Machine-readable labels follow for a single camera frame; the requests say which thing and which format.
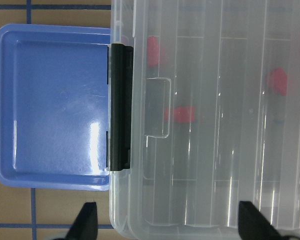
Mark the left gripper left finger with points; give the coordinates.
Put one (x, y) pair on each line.
(85, 226)

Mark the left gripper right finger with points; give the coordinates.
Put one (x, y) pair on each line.
(252, 225)

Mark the red block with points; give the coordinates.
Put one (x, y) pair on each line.
(153, 51)
(181, 115)
(277, 81)

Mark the clear plastic box lid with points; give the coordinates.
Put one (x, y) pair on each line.
(186, 180)

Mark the blue plastic tray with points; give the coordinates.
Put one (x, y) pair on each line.
(54, 107)

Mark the black box latch handle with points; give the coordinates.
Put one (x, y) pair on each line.
(121, 89)

